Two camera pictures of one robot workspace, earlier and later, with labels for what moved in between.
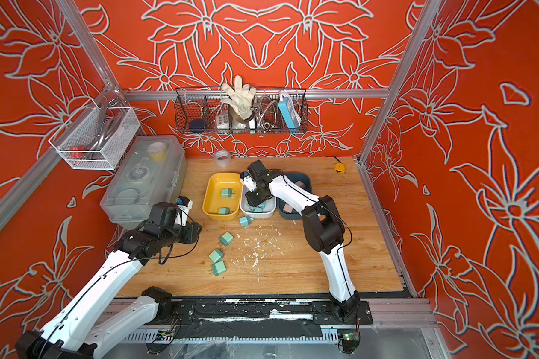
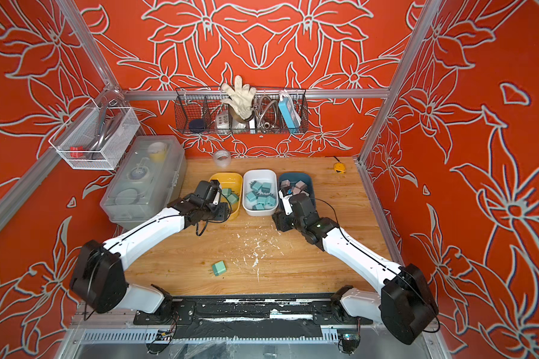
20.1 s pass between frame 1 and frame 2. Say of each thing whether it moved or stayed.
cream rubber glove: stayed
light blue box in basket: stayed
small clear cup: stayed
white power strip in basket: stayed
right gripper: moved
